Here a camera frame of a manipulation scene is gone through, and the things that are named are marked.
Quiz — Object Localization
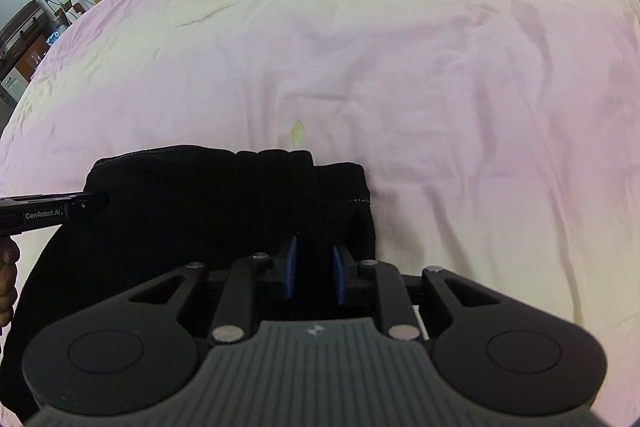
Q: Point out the pink floral blanket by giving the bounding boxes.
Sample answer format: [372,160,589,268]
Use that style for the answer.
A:
[0,0,640,338]

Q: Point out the black pants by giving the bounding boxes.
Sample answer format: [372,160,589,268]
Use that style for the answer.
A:
[0,146,377,425]

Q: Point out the dark brown suitcase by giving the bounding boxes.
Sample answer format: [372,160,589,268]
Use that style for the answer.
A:
[0,0,52,60]

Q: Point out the white standing appliance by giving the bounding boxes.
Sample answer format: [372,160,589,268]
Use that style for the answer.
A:
[0,74,27,104]

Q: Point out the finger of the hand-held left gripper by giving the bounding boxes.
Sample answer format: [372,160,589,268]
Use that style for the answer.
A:
[67,190,111,220]

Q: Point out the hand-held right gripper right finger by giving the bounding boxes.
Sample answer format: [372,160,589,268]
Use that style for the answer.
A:
[330,243,502,342]

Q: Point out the wooden nightstand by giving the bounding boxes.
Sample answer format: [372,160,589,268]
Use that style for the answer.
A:
[14,33,60,84]

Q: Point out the person's left hand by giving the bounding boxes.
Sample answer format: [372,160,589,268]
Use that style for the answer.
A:
[0,237,21,329]

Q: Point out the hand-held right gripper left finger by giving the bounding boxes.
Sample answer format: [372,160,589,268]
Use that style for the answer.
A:
[127,234,301,346]

